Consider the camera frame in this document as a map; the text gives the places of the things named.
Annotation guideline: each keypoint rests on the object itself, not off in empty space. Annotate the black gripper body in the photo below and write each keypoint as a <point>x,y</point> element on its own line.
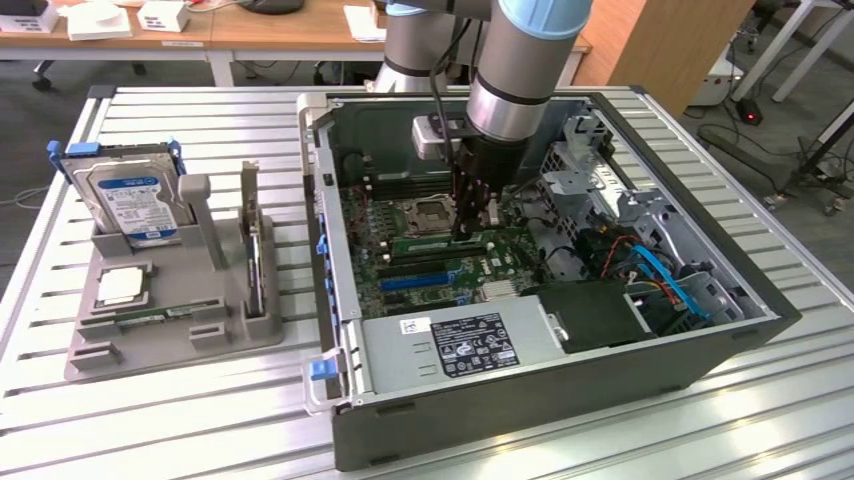
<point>495,160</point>

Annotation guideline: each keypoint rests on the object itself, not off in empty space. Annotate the green RAM stick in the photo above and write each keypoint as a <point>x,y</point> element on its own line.
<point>168,314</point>
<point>421,245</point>

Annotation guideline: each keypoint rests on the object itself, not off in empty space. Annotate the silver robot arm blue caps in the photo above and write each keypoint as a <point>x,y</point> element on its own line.
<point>515,75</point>

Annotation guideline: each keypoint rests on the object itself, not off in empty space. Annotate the RAM slot black clips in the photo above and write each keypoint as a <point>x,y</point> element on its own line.
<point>416,192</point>
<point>414,182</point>

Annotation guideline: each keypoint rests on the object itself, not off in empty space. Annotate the metal CPU socket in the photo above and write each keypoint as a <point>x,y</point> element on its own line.
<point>428,215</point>

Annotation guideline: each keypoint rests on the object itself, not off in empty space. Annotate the green motherboard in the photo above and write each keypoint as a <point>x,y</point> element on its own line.
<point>508,250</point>

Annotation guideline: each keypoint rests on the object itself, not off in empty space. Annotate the silver disk bay cage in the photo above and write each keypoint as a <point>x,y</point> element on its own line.
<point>568,195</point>

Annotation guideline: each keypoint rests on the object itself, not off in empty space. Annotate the black expansion slot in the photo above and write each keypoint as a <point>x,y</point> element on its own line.
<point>408,271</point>

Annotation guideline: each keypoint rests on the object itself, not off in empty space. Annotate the blue expansion slot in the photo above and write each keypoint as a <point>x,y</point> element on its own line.
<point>414,283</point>

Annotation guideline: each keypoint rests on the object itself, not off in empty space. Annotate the silver chipset heatsink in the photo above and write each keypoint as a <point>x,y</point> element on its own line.
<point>503,291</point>

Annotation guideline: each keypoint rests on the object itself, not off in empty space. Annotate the brown wooden cabinet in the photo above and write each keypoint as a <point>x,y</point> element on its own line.
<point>655,50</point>

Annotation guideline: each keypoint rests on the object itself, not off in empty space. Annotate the grey power supply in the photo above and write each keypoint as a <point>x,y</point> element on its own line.
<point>401,360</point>

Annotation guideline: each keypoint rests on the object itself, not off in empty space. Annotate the white paper stack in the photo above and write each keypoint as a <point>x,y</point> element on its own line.
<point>364,25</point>

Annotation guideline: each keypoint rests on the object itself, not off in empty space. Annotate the graphics card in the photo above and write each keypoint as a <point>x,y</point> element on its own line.
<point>253,250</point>

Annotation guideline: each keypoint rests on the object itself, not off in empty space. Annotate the black power strip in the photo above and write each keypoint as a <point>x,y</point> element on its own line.
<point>728,137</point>

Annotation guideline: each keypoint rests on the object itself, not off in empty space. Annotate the white device red button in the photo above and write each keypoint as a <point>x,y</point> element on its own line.
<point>717,85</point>

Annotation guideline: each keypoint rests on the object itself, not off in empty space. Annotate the black adapter red light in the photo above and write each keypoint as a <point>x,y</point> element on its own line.
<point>749,112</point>

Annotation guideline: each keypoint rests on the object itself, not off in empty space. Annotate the wooden desk white legs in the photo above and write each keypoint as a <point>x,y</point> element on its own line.
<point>168,42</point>
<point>301,25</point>

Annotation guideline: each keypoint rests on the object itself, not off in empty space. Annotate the blue case latch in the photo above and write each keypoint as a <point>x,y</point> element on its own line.
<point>321,370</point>

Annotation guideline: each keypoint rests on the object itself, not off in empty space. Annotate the open black PC case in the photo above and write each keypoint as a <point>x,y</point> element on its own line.
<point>535,410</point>

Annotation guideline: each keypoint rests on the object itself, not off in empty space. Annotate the black rounded desk object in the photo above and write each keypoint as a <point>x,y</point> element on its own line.
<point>274,6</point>

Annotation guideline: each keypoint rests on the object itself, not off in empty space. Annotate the grey parts rack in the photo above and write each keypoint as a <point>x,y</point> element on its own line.
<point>181,280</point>

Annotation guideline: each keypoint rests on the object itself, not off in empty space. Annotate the black wheeled stand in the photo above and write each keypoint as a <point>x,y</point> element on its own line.
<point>824,170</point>

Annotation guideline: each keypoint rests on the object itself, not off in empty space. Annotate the hard disk blue label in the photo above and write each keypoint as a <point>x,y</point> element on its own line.
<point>134,200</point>

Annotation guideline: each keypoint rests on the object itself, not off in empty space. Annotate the silver CPU chip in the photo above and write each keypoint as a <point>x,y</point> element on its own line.
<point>121,287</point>

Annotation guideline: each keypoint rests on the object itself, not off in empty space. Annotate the white labelled box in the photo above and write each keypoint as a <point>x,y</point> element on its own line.
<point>164,17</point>

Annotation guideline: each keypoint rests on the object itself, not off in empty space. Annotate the blue plastic disk caddy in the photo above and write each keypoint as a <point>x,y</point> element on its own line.
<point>84,149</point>

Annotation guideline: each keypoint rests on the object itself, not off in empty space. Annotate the white box round lid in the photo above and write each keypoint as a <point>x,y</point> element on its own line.
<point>101,25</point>

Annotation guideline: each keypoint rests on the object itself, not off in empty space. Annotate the white box black top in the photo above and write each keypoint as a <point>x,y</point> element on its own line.
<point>30,20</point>

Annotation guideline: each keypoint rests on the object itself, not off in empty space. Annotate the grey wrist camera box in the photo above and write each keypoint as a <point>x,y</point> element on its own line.
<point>430,145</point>

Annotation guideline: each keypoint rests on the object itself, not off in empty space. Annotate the silver drive bay bracket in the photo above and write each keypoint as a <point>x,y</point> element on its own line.
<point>661,212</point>

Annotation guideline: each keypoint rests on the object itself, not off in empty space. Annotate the white table frame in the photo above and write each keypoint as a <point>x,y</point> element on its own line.
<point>803,56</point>

